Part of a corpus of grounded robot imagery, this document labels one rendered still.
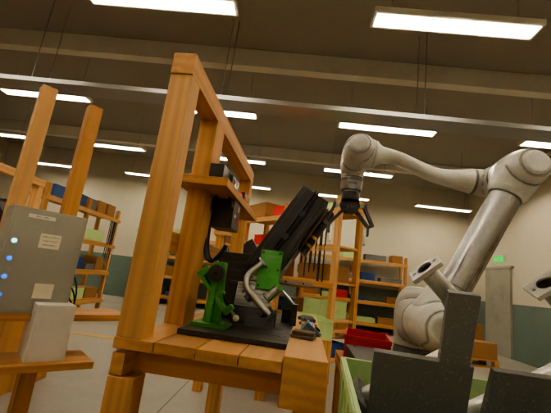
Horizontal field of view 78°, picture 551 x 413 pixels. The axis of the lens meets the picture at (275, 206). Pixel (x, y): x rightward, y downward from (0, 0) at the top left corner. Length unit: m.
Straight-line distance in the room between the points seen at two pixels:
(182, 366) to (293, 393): 0.39
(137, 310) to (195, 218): 0.54
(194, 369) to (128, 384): 0.21
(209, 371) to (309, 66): 5.00
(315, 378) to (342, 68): 5.07
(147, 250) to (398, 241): 10.47
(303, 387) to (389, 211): 10.50
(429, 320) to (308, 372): 0.40
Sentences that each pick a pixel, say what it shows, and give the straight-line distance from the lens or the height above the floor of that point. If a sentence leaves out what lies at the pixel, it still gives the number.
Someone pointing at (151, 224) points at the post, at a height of 1.26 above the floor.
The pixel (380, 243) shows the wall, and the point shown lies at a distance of 11.24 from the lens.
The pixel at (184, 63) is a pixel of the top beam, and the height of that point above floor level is 1.89.
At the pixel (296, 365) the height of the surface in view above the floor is 0.88.
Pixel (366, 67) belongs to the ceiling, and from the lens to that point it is 5.83.
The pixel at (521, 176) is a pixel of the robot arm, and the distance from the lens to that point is 1.37.
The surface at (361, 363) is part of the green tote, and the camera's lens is 0.94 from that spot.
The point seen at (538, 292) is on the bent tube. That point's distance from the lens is 0.68.
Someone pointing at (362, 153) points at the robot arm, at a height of 1.60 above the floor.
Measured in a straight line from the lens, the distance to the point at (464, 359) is 0.65.
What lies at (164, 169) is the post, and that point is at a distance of 1.31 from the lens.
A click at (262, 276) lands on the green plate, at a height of 1.13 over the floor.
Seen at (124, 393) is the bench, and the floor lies 0.72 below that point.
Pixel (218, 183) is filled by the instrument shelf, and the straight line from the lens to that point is 1.54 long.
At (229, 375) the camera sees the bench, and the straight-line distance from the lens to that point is 1.28.
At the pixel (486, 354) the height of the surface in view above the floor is 0.24.
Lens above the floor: 1.13
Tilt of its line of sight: 12 degrees up
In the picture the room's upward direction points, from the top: 7 degrees clockwise
